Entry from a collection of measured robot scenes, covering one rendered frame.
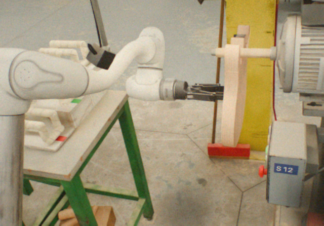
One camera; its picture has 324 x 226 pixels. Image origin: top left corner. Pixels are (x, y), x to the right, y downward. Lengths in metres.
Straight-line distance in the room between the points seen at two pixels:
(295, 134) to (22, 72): 0.75
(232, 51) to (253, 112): 1.35
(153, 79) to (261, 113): 1.21
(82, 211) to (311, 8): 1.10
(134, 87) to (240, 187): 1.28
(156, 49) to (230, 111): 0.39
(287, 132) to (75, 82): 0.62
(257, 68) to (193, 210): 0.98
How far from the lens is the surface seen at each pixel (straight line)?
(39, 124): 1.44
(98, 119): 1.57
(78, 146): 1.45
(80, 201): 1.46
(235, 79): 1.16
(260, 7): 2.09
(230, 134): 1.20
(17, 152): 1.06
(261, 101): 2.37
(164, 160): 2.66
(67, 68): 0.92
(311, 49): 1.11
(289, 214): 1.94
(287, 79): 1.12
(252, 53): 1.21
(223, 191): 2.41
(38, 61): 0.88
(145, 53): 1.32
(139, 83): 1.37
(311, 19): 1.09
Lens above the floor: 1.79
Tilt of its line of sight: 33 degrees down
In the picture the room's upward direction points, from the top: 9 degrees counter-clockwise
